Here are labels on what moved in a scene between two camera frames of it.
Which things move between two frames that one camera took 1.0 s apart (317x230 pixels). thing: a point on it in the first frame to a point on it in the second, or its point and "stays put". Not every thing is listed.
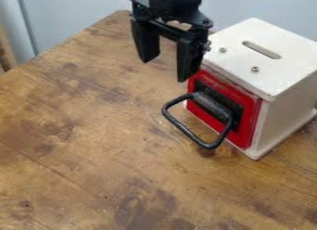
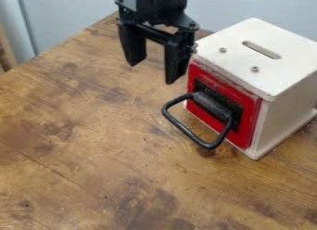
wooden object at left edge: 8,61 stays put
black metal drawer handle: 211,103 stays put
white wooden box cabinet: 271,61 stays put
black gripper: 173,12 to 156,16
